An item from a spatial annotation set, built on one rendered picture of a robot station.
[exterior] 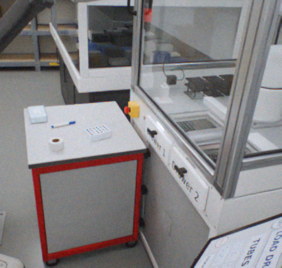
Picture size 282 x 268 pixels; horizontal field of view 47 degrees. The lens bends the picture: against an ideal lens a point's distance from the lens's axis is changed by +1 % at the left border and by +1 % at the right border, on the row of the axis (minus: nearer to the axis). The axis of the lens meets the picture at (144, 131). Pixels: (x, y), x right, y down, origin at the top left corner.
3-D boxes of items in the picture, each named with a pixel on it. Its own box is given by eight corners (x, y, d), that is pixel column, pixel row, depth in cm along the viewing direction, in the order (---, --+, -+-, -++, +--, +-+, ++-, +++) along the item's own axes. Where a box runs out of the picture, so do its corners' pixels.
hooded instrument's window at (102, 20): (79, 77, 214) (76, 2, 192) (50, 22, 359) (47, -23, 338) (228, 68, 251) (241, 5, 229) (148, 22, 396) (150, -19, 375)
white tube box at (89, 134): (90, 142, 170) (90, 136, 168) (83, 135, 176) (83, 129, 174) (111, 136, 177) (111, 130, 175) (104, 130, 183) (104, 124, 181)
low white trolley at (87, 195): (42, 275, 186) (28, 163, 150) (35, 204, 237) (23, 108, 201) (139, 251, 205) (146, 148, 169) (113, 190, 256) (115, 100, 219)
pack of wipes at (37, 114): (48, 122, 187) (47, 114, 185) (30, 124, 184) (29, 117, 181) (44, 111, 199) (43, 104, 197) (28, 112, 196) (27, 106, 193)
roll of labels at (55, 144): (58, 152, 160) (58, 145, 158) (46, 149, 162) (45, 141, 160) (66, 145, 166) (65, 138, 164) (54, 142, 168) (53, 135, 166)
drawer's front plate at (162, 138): (166, 164, 146) (169, 143, 141) (145, 133, 170) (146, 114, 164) (170, 163, 147) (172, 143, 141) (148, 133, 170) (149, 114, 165)
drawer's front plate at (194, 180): (200, 211, 120) (204, 187, 115) (169, 167, 144) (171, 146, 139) (204, 211, 121) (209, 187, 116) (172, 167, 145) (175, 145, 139)
